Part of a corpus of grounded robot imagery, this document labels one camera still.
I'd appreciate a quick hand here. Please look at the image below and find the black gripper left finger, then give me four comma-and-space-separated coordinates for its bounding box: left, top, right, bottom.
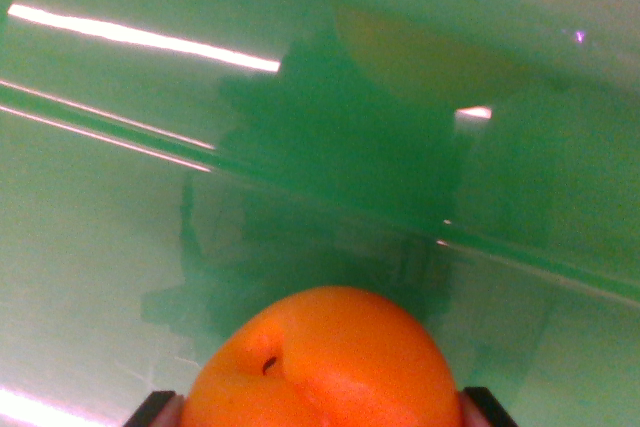
121, 390, 185, 427

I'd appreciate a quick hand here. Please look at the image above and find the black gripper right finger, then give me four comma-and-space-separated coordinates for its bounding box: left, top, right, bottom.
458, 386, 521, 427

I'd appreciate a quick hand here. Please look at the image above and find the yellow orange peach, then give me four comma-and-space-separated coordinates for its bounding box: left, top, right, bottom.
178, 285, 464, 427

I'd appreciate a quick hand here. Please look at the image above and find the green plastic bin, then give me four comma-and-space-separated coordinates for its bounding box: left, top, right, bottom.
0, 0, 640, 427

